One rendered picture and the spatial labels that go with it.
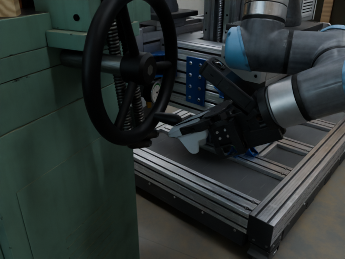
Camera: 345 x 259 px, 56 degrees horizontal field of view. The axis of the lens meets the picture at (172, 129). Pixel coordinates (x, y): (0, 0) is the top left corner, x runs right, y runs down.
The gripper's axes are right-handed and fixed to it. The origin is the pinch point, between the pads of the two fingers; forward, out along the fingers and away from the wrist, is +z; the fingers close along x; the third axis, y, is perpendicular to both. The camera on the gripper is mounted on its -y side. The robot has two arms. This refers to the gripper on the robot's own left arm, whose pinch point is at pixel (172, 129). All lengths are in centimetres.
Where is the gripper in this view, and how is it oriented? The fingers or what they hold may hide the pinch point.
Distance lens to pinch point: 63.4
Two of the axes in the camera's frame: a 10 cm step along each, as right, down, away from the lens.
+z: -7.7, 2.7, 5.7
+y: 4.5, 8.8, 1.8
